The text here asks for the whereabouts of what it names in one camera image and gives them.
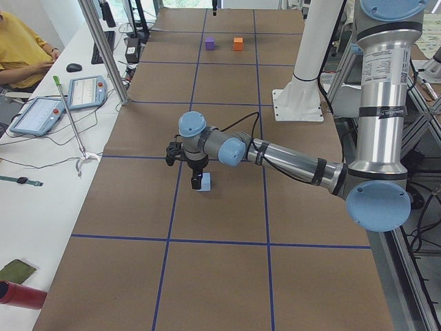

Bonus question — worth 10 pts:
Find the black keyboard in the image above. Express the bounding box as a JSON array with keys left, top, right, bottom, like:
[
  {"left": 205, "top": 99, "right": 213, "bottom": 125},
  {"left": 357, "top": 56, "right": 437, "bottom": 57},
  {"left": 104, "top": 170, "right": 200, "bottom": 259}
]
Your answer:
[{"left": 90, "top": 30, "right": 116, "bottom": 66}]

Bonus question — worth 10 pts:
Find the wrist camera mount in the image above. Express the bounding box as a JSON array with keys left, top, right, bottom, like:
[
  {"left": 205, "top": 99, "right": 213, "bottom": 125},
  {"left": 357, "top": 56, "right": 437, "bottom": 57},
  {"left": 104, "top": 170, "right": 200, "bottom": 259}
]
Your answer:
[{"left": 165, "top": 141, "right": 187, "bottom": 166}]

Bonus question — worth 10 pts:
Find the red bottle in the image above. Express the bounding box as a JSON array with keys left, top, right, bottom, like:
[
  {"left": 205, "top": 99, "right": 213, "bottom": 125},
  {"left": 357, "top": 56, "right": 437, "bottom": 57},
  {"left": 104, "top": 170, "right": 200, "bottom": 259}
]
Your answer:
[{"left": 1, "top": 281, "right": 48, "bottom": 310}]

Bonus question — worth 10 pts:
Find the near blue teach pendant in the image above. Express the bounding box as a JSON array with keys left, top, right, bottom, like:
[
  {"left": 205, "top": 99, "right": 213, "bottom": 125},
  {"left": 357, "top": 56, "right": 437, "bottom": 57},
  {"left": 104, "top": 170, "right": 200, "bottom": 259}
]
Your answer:
[{"left": 10, "top": 97, "right": 65, "bottom": 137}]

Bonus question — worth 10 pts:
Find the far blue teach pendant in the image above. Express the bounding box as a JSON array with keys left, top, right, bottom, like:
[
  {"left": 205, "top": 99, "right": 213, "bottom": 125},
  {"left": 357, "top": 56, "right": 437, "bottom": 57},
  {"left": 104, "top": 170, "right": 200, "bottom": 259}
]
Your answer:
[{"left": 68, "top": 75, "right": 107, "bottom": 110}]

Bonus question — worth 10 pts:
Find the black computer mouse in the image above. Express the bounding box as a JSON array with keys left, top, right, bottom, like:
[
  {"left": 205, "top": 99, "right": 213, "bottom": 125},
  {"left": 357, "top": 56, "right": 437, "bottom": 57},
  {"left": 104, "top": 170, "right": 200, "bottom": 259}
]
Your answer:
[{"left": 66, "top": 63, "right": 83, "bottom": 73}]

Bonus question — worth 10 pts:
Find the person in yellow shirt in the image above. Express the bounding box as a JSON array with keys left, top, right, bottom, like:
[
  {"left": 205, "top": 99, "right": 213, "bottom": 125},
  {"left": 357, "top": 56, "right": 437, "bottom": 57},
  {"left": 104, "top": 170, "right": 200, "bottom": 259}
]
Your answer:
[{"left": 1, "top": 11, "right": 61, "bottom": 92}]

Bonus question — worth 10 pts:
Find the aluminium frame post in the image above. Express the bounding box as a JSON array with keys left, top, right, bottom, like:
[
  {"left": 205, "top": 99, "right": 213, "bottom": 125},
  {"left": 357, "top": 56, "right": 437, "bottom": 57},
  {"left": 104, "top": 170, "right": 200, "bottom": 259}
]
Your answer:
[{"left": 78, "top": 0, "right": 129, "bottom": 106}]

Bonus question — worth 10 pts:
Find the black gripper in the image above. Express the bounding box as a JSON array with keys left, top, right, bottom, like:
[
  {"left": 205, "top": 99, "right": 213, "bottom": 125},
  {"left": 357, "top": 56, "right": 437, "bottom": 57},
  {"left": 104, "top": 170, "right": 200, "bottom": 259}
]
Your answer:
[{"left": 187, "top": 159, "right": 208, "bottom": 190}]

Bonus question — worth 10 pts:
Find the orange foam block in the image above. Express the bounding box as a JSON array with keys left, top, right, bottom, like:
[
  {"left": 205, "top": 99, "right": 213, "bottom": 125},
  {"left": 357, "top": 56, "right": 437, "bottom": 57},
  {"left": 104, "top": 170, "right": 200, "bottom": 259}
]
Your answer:
[{"left": 233, "top": 37, "right": 244, "bottom": 51}]

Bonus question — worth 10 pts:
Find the light blue foam block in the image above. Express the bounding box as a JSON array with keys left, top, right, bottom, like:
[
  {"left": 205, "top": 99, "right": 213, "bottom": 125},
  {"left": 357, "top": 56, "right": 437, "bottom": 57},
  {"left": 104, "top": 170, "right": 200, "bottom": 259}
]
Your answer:
[{"left": 199, "top": 172, "right": 212, "bottom": 192}]

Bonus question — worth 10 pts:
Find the blue teach pendant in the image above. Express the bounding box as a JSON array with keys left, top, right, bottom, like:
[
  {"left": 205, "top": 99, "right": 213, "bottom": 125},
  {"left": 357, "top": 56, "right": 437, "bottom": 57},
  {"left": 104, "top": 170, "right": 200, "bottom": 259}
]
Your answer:
[
  {"left": 10, "top": 97, "right": 65, "bottom": 137},
  {"left": 68, "top": 75, "right": 107, "bottom": 110}
]

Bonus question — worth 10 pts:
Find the black camera cable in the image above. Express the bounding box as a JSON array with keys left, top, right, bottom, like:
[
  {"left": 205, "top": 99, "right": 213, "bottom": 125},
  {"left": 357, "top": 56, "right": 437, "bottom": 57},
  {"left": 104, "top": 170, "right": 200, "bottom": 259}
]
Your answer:
[{"left": 218, "top": 110, "right": 260, "bottom": 133}]

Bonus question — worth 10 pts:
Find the reacher grabber stick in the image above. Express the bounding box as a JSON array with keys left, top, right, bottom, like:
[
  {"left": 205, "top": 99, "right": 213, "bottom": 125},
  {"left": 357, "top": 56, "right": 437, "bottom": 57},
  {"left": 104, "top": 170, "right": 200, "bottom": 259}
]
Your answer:
[{"left": 53, "top": 75, "right": 101, "bottom": 177}]

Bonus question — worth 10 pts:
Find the purple foam block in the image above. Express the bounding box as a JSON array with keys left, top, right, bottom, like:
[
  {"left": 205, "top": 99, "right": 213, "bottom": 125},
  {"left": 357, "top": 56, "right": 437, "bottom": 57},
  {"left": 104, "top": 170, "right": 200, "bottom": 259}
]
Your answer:
[{"left": 205, "top": 37, "right": 216, "bottom": 51}]

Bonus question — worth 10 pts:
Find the green smart watch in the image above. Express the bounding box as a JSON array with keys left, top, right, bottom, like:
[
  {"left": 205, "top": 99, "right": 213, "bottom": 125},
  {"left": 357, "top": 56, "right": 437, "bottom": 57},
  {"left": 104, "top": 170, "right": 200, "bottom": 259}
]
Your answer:
[{"left": 0, "top": 176, "right": 43, "bottom": 187}]

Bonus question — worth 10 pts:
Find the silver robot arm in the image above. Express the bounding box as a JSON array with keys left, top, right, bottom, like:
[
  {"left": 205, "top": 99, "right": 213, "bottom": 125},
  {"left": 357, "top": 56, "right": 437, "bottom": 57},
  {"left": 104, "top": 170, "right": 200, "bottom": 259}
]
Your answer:
[{"left": 178, "top": 1, "right": 426, "bottom": 232}]

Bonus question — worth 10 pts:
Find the black power adapter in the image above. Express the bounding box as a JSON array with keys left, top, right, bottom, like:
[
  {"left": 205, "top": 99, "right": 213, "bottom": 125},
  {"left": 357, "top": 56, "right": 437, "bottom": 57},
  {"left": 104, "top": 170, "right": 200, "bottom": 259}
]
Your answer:
[{"left": 125, "top": 38, "right": 141, "bottom": 63}]

